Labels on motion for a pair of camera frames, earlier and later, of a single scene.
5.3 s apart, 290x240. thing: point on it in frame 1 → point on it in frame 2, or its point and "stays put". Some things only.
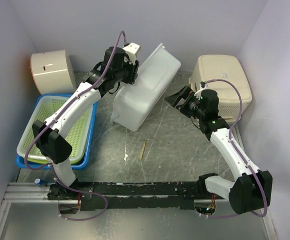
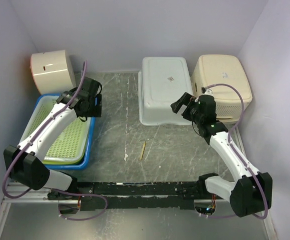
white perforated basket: (77, 132) stays put
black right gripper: (184, 93) stays put
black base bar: (151, 195) stays put
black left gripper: (134, 71) → (97, 111)
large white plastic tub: (133, 104) → (161, 81)
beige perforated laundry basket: (227, 67) stays put
